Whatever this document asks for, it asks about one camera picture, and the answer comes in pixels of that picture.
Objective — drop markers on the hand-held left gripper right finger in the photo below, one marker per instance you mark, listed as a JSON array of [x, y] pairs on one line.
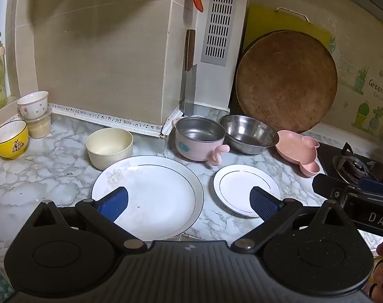
[[262, 203]]

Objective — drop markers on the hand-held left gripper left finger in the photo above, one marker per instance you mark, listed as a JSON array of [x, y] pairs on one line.
[[114, 203]]

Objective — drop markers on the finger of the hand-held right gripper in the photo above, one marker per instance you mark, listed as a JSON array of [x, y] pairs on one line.
[[374, 185], [325, 184]]

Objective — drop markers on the small white plate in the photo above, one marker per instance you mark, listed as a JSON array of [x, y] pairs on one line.
[[238, 180]]

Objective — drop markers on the large white plate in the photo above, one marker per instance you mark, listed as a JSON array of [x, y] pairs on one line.
[[159, 195]]

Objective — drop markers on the pink divided plate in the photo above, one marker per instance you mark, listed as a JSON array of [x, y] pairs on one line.
[[294, 148]]

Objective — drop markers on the stainless steel bowl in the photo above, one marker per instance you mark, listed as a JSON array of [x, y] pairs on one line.
[[248, 132]]

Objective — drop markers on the person's right hand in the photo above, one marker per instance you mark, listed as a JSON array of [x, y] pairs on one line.
[[381, 274]]

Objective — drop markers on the gas stove burner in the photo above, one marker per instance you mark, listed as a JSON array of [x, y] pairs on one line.
[[352, 167]]

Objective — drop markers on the cream bowl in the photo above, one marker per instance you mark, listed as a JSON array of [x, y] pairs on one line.
[[109, 151]]

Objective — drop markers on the white patterned edge tape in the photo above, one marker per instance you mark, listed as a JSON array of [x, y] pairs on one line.
[[115, 121]]

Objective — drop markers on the clear plastic container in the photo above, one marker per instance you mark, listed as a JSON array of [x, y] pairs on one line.
[[39, 129]]

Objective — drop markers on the round wooden cutting board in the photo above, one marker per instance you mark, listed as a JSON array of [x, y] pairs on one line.
[[286, 82]]

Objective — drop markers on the yellow bowl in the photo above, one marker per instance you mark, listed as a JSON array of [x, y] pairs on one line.
[[11, 146]]

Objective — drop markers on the white floral cup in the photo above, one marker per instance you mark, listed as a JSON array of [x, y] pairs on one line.
[[33, 107]]

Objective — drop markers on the yellow cutting board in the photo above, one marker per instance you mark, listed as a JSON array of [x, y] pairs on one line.
[[261, 22]]

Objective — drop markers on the grey vent grille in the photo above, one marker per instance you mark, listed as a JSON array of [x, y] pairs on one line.
[[219, 22]]

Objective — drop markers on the green plant wall sticker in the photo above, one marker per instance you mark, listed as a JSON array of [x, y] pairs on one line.
[[365, 85]]

